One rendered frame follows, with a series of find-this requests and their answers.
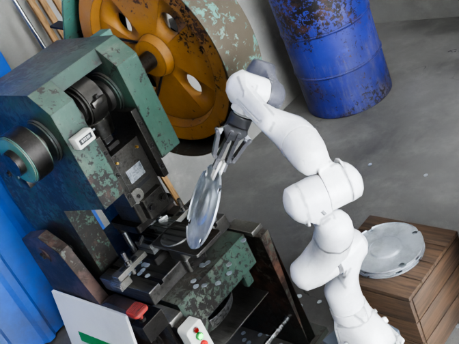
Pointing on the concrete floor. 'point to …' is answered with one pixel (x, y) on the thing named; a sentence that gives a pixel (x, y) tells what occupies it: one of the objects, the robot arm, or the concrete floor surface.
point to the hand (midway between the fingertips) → (218, 170)
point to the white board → (93, 321)
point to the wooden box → (419, 288)
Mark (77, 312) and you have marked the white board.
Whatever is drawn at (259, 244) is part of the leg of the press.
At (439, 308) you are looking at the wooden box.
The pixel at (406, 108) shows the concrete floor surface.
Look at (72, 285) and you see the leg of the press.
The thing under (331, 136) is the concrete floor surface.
